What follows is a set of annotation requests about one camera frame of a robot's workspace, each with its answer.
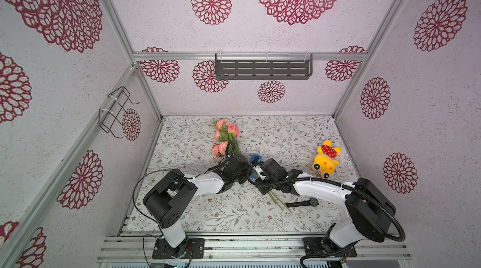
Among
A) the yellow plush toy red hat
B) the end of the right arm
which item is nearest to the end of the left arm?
the end of the right arm

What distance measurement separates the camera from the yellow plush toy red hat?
924 mm

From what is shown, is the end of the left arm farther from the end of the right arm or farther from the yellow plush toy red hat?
the yellow plush toy red hat
